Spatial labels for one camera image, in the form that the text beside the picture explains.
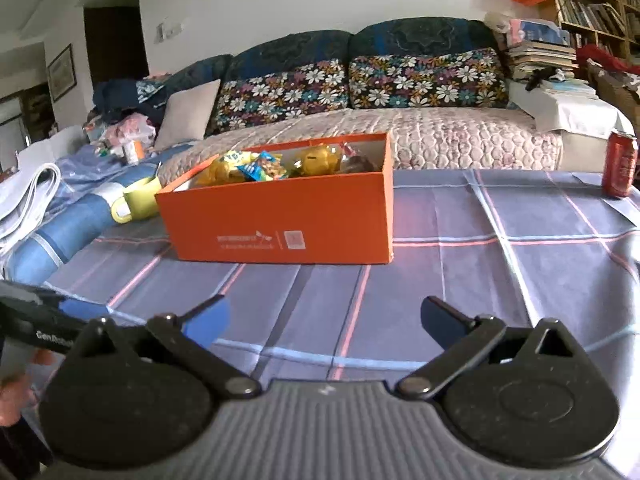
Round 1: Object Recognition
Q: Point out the wicker chair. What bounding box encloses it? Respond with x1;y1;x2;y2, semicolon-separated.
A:
576;44;639;133

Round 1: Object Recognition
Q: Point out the wooden bookshelf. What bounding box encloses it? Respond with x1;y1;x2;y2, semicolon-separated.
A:
540;0;639;64

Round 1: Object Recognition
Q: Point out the stack of books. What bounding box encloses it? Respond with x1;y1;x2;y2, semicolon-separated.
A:
484;12;596;96

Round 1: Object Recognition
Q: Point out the white cloth on sofa arm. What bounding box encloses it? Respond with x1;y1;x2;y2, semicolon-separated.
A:
509;81;634;139

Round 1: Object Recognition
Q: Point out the yellow-green mug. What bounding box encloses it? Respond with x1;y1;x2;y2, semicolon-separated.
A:
111;177;162;224

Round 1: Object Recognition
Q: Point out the beige plain pillow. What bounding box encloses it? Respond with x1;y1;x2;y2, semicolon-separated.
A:
154;80;220;151

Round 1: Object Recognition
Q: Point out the chocolate cake snack packet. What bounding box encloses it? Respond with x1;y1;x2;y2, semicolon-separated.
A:
338;142;378;174

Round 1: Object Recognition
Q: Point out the right floral cushion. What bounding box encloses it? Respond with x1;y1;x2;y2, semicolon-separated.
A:
348;48;509;110

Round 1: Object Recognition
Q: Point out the floral cushion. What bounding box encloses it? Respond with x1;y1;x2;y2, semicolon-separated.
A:
348;48;509;110
213;58;348;132

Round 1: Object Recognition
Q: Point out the orange cardboard box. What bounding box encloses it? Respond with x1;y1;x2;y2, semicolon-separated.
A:
155;132;394;264

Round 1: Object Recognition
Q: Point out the small framed picture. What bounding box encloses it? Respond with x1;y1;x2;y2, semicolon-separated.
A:
47;44;77;103

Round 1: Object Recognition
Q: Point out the blue cookie packet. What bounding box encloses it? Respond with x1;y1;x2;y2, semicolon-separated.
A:
239;152;288;182

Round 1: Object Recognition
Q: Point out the red soda can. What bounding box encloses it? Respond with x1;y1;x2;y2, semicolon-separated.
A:
602;132;639;198

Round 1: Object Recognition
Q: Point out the blue striped bedding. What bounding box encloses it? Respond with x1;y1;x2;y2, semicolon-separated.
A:
1;143;191;285

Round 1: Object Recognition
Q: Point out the yellow snack bag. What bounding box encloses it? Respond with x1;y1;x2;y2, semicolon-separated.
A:
195;150;258;186
293;144;343;177

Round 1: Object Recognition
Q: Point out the plaid blue tablecloth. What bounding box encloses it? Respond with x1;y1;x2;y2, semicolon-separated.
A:
47;170;639;437

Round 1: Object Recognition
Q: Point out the left floral cushion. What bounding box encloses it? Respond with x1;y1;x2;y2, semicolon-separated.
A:
213;58;348;132

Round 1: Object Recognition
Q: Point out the person's left hand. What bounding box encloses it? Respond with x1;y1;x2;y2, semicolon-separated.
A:
0;350;56;427

